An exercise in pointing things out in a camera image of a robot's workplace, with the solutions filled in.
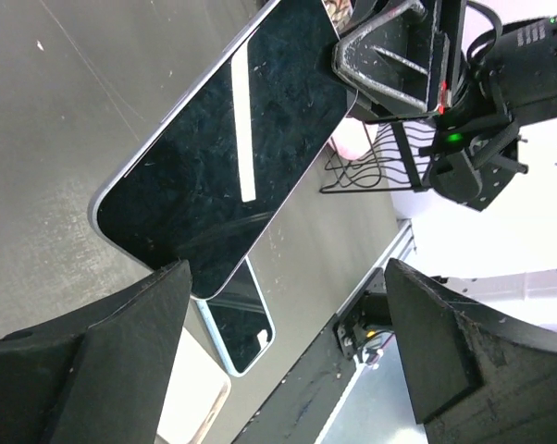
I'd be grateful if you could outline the black wire basket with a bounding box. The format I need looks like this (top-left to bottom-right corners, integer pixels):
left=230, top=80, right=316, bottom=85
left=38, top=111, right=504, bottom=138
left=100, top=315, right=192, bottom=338
left=320, top=122, right=435, bottom=194

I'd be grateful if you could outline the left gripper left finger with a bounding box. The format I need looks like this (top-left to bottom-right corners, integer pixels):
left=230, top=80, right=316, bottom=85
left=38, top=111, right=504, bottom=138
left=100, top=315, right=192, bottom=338
left=0, top=261, right=192, bottom=443

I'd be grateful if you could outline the silver edged black phone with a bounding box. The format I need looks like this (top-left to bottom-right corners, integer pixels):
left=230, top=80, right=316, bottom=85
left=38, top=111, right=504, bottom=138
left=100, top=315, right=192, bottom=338
left=89, top=1, right=352, bottom=300

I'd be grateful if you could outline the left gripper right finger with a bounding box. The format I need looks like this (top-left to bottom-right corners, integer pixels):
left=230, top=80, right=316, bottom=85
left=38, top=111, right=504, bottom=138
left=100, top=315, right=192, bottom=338
left=385, top=259, right=557, bottom=443

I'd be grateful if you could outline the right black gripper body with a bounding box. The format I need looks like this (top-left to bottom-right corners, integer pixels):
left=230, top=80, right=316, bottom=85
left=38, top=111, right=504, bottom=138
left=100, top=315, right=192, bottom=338
left=426, top=1, right=557, bottom=212

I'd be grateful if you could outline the light blue phone case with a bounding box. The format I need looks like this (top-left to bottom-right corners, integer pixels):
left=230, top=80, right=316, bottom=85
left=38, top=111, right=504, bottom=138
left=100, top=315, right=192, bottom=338
left=192, top=257, right=278, bottom=378

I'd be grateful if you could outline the pink plate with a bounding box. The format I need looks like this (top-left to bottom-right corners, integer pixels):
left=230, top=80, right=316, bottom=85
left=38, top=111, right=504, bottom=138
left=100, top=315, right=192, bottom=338
left=328, top=117, right=379, bottom=161

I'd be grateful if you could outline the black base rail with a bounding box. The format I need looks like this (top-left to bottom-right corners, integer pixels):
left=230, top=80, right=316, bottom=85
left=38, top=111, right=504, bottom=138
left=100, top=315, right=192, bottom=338
left=233, top=267, right=392, bottom=444

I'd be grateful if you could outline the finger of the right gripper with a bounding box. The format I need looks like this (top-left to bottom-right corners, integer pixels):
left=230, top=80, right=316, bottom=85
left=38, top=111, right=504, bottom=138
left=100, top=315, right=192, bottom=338
left=332, top=0, right=439, bottom=114

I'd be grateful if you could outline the cream white phone case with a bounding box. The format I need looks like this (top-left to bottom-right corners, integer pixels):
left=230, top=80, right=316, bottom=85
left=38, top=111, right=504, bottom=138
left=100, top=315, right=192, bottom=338
left=157, top=329, right=231, bottom=444

